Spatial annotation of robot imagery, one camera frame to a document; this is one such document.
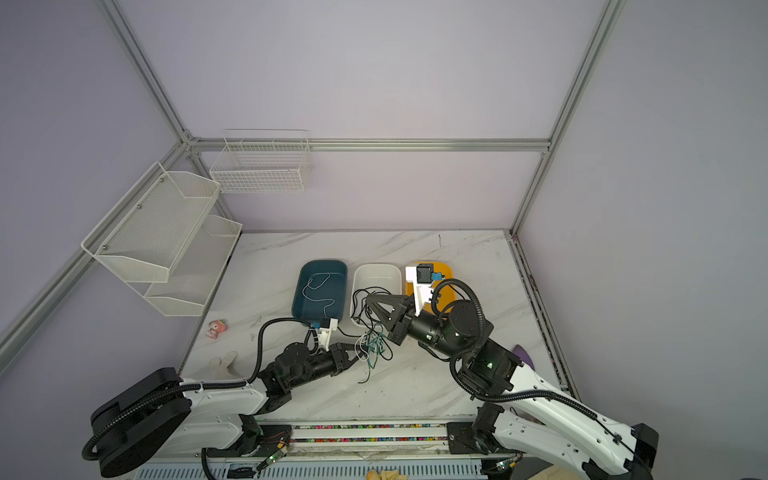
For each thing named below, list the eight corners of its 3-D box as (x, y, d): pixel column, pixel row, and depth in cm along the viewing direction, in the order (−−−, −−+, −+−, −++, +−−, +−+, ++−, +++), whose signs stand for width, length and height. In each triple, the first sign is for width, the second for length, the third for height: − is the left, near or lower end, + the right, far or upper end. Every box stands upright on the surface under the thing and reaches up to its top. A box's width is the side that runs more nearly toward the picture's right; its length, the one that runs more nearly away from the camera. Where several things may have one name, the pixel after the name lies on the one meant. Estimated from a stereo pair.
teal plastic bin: (291, 322, 96) (287, 314, 92) (305, 268, 110) (301, 259, 106) (344, 322, 96) (342, 314, 92) (351, 268, 110) (349, 259, 106)
